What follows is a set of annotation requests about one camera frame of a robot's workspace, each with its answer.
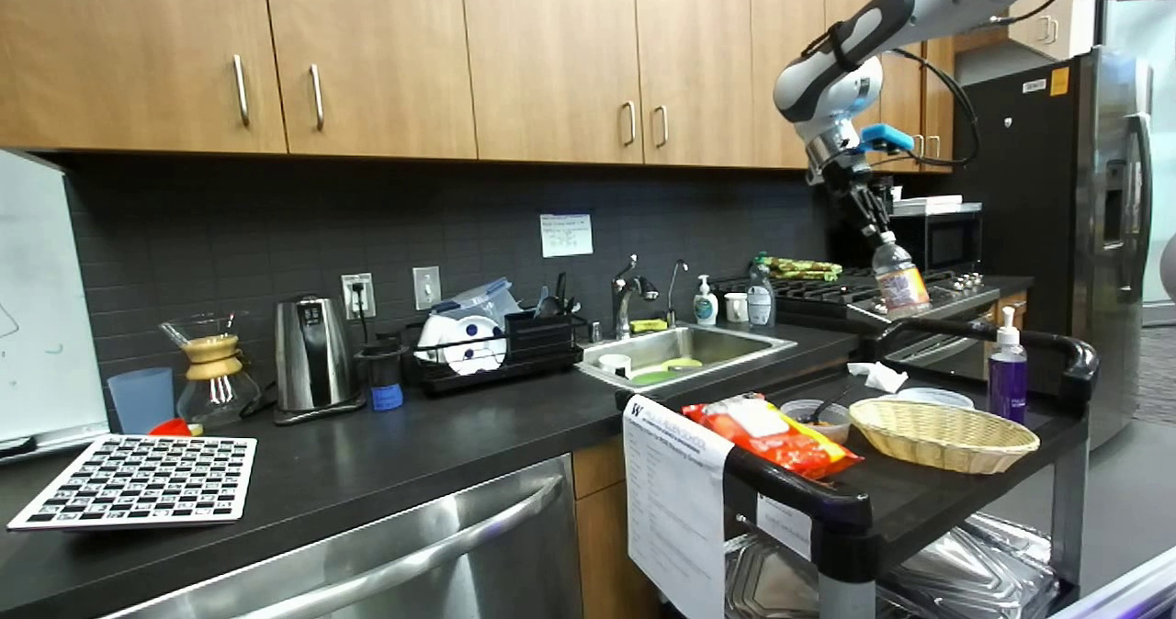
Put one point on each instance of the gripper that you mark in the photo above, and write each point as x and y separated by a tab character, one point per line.
847	178

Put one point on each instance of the clear bottle with orange label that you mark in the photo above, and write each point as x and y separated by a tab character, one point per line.
902	281

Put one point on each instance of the clear bottle with green cap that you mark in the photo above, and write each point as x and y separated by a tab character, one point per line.
760	302

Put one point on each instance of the white soap pump bottle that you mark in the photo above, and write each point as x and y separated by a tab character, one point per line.
706	307

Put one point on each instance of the steel sink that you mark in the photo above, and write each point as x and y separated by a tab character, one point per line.
707	343

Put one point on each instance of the purple soap pump bottle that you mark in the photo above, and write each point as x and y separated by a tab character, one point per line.
1008	380

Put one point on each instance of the small white label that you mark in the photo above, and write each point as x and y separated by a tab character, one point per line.
784	525

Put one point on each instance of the flat white box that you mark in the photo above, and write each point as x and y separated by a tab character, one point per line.
932	204

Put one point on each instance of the black microwave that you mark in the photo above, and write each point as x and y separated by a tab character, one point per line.
946	241

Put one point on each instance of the green and yellow oven mitt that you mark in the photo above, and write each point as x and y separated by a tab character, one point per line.
804	268

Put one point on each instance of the gas stove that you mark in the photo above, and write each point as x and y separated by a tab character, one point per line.
827	296

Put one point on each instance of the crumpled white tissue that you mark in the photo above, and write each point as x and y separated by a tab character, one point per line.
877	376

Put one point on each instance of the steel refrigerator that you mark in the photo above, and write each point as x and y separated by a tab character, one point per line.
1038	196

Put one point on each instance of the white mug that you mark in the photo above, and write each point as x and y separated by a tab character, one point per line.
736	308

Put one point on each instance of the clear plastic lid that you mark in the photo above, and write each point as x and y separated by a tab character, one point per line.
937	398

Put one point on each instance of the small bowl with spoon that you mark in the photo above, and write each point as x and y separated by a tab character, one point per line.
822	417

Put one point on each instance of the thin chrome tap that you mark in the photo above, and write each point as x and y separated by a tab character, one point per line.
673	293

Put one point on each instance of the wicker basket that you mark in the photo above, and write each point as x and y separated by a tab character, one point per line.
946	431

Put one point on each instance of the orange snack bag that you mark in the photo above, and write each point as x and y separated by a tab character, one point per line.
781	440

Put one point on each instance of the yellow sponge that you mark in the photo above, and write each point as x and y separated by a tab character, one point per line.
649	325

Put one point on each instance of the green plate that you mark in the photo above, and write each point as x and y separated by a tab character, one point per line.
657	376

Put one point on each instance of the black utility cart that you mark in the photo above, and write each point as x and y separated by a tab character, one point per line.
919	500

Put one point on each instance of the white cup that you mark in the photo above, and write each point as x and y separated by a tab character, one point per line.
615	365

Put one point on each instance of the paper note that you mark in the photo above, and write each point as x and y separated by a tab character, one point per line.
567	235

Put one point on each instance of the bunch of black utensils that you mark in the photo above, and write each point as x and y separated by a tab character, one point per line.
556	302

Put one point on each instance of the black dish rack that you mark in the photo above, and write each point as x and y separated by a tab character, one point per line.
542	343

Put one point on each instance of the printed paper sheet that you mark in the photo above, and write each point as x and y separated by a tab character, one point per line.
675	509

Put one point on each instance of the stack of foil trays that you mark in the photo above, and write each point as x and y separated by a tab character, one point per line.
965	573

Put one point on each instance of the wooden drawer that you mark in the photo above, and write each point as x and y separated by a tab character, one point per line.
599	467

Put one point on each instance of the clear container with blue lid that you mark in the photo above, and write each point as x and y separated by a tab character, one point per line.
482	299

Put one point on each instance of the stack of white plates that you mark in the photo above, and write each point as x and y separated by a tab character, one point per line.
464	342

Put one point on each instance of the wooden base cabinet door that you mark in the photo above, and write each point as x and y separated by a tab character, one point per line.
606	555

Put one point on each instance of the steel dishwasher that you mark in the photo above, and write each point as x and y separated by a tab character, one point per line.
441	564

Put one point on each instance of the steel electric kettle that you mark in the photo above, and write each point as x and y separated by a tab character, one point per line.
312	353

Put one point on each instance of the glass pour-over coffee maker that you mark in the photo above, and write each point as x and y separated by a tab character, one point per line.
213	371

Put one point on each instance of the small orange object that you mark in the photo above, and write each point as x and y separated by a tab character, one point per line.
170	428

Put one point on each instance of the blue plastic cup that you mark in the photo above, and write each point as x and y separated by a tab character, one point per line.
141	400

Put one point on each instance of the black and white checker board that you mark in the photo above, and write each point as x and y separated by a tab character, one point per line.
138	481

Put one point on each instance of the whiteboard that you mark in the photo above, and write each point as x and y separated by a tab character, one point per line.
41	307

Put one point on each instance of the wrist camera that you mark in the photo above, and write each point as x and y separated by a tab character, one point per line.
887	137

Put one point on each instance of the wall switch plate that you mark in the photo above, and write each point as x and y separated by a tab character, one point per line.
427	287

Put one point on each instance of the wooden wall cabinet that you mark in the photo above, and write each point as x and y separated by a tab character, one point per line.
413	50

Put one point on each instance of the wall socket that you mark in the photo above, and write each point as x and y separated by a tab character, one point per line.
358	296

